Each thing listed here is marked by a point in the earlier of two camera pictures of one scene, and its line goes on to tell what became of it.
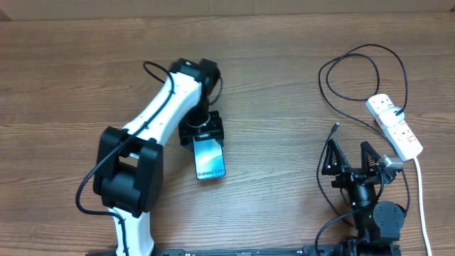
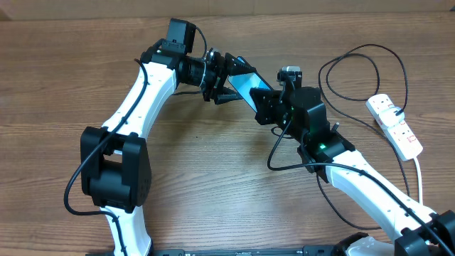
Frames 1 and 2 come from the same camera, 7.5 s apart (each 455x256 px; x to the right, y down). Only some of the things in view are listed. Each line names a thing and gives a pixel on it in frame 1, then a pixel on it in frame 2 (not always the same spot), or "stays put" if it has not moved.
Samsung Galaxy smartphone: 209,158 → 245,82
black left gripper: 214,131 → 232,67
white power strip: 399,137 stays put
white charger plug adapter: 389,118 stays put
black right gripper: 347,174 → 264,106
